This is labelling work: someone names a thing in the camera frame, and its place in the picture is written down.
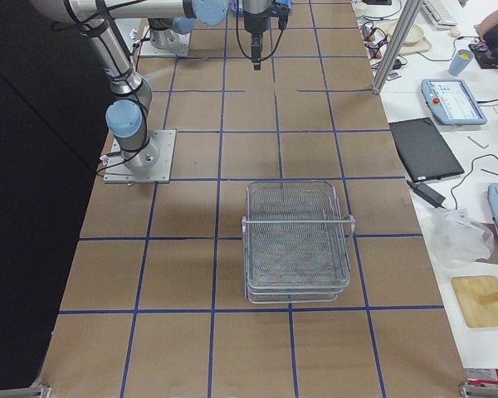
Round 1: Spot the clear plastic bag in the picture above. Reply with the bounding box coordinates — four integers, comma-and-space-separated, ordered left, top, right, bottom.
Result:
427, 209, 495, 265

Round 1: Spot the black laptop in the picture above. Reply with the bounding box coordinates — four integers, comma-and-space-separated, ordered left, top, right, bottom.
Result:
389, 118, 464, 182

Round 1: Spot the aluminium frame post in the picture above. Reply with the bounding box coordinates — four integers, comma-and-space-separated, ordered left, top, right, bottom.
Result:
372, 0, 422, 95

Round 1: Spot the blue cup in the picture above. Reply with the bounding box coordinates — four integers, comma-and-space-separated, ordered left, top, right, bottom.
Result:
448, 49, 474, 76

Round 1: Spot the black power adapter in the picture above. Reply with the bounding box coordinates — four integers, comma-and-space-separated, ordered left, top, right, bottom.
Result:
407, 181, 446, 208

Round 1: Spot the beige plate on tray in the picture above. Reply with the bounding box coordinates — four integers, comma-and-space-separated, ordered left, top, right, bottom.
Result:
398, 24, 432, 56

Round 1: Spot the wooden board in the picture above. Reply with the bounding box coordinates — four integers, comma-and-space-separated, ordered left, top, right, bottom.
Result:
451, 275, 498, 328

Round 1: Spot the wire mesh shelf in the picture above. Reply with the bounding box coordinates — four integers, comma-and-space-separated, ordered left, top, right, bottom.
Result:
242, 181, 355, 303

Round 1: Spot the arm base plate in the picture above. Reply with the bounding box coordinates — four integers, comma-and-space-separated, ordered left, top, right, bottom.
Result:
140, 25, 191, 57
103, 130, 176, 184

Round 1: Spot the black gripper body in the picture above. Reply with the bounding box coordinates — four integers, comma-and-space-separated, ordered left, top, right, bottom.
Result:
243, 10, 271, 38

